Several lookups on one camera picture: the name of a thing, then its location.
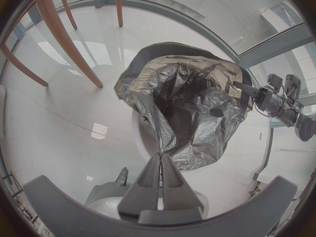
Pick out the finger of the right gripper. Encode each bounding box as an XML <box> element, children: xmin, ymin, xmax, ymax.
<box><xmin>233</xmin><ymin>81</ymin><xmax>259</xmax><ymax>99</ymax></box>

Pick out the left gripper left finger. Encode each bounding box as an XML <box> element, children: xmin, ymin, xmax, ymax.
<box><xmin>117</xmin><ymin>154</ymin><xmax>161</xmax><ymax>216</ymax></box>

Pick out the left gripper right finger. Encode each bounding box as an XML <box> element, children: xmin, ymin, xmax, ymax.
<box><xmin>161</xmin><ymin>154</ymin><xmax>202</xmax><ymax>213</ymax></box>

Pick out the black plastic bag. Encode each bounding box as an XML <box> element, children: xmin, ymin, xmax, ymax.
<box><xmin>114</xmin><ymin>41</ymin><xmax>253</xmax><ymax>171</ymax></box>

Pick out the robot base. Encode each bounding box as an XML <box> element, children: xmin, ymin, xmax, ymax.
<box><xmin>85</xmin><ymin>167</ymin><xmax>209</xmax><ymax>219</ymax></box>

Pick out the white trash bin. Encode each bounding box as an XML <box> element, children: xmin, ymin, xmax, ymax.
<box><xmin>132</xmin><ymin>108</ymin><xmax>237</xmax><ymax>173</ymax></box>

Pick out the window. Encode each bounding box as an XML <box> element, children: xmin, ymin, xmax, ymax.
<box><xmin>91</xmin><ymin>0</ymin><xmax>316</xmax><ymax>101</ymax></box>

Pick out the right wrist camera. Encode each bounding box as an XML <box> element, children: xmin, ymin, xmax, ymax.
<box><xmin>267</xmin><ymin>74</ymin><xmax>284</xmax><ymax>91</ymax></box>

